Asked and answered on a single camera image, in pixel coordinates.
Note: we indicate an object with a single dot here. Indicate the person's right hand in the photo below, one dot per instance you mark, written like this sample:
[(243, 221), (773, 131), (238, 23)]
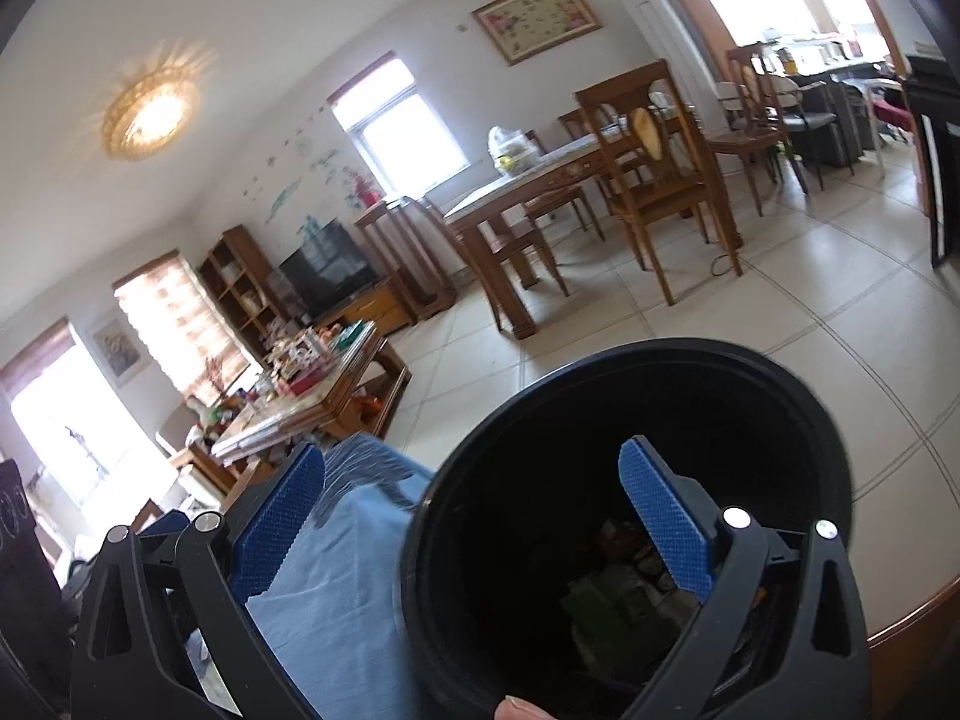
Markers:
[(525, 709)]

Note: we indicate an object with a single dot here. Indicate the black trash bin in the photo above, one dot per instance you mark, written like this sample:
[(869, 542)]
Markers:
[(525, 465)]

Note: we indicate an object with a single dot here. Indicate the blue tablecloth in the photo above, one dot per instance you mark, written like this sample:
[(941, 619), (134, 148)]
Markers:
[(337, 600)]

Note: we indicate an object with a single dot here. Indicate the wooden bookshelf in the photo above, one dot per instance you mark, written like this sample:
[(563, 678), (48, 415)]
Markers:
[(240, 285)]

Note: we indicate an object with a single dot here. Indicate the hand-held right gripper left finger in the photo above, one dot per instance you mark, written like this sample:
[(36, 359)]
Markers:
[(277, 532)]

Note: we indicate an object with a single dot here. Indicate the wooden television stand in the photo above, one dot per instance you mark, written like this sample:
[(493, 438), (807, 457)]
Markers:
[(375, 311)]

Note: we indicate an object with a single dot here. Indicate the white plastic bag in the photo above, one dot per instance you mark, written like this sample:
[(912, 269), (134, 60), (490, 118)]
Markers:
[(514, 150)]

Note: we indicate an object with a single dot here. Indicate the small framed wall picture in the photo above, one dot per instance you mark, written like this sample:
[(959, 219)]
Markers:
[(116, 352)]

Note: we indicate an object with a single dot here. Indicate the lit golden ceiling lamp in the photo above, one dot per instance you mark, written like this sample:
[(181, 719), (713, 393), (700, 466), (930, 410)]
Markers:
[(150, 112)]

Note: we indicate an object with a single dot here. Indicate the green snack packet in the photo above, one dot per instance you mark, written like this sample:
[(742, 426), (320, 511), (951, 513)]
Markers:
[(607, 607)]

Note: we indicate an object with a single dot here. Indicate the wooden dining table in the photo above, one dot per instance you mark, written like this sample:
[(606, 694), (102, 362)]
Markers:
[(525, 187)]

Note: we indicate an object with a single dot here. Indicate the wooden dining chair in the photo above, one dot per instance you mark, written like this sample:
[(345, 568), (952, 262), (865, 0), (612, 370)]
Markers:
[(750, 139), (562, 202), (660, 195), (510, 247)]

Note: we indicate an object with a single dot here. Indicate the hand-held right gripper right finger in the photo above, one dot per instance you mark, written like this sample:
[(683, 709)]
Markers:
[(667, 525)]

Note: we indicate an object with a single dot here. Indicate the wooden coffee table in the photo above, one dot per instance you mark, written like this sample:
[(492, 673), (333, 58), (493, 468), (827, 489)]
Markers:
[(337, 390)]

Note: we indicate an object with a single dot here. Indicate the window blind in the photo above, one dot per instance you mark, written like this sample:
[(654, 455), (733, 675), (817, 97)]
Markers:
[(180, 322)]

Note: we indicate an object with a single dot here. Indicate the white standing air conditioner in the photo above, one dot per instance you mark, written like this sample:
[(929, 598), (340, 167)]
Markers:
[(664, 37)]

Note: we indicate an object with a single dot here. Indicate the flat screen television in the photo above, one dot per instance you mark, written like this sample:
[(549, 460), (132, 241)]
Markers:
[(330, 270)]

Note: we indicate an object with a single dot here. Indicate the tall wooden rack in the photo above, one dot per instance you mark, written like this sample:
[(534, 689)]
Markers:
[(405, 255)]

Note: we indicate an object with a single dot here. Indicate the black cabinet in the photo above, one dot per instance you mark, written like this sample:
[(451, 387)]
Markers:
[(937, 150)]

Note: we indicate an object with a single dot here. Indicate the bright window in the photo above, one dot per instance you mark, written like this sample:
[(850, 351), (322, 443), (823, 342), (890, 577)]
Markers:
[(397, 127)]

